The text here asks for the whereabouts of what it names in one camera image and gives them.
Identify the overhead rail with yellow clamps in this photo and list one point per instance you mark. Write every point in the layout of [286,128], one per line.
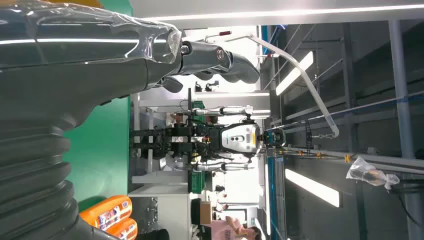
[348,157]

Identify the green plastic crate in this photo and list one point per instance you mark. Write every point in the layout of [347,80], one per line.
[196,182]

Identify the blue overhead beam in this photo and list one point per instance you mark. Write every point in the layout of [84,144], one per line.
[273,198]

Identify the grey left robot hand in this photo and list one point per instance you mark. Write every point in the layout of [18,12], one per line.
[82,73]

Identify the white cabinet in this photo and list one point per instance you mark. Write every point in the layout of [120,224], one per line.
[165,212]

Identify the person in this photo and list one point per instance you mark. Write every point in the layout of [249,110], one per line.
[225,232]

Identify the white and black humanoid robot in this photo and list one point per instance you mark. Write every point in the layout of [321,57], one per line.
[232,139]

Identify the green table mat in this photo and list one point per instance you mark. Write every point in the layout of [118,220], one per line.
[99,149]

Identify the brown cardboard box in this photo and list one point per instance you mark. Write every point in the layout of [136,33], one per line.
[206,212]

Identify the white wall light strip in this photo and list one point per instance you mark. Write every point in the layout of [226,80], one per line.
[281,12]

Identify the white robot hoist stand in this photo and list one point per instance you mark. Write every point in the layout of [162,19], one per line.
[311,86]

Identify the orange detergent bottle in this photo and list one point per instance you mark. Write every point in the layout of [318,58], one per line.
[124,230]
[106,212]

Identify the rectangular ceiling light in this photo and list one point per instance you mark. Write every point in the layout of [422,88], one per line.
[313,188]
[294,73]

